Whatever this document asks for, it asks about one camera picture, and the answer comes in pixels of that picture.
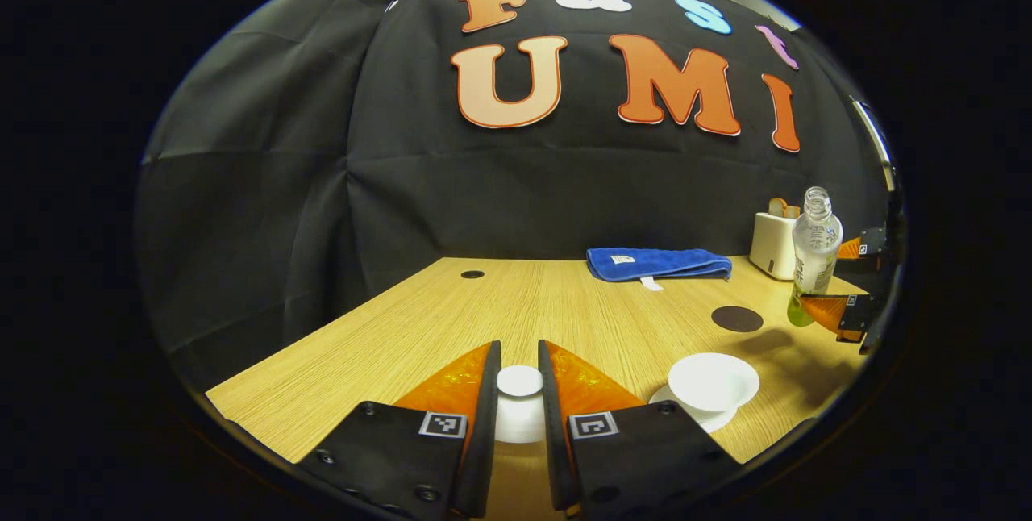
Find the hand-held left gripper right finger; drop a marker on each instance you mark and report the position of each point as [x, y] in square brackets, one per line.
[550, 424]

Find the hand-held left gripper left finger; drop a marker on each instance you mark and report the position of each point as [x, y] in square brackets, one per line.
[490, 424]

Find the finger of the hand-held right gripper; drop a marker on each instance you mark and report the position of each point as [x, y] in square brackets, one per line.
[872, 243]
[855, 315]

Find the clear water bottle white label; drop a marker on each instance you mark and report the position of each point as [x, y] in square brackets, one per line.
[816, 243]

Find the dark round coaster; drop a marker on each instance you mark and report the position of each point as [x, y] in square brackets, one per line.
[737, 318]

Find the white teacup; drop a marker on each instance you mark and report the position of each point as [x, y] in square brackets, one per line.
[713, 380]

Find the white toy toaster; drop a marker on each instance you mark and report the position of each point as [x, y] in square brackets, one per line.
[770, 247]

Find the white saucer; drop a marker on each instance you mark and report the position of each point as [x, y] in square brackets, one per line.
[709, 422]

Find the blue folded towel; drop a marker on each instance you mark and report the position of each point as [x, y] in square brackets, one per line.
[657, 263]

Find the black backdrop cloth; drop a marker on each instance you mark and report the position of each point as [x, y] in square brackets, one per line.
[322, 182]

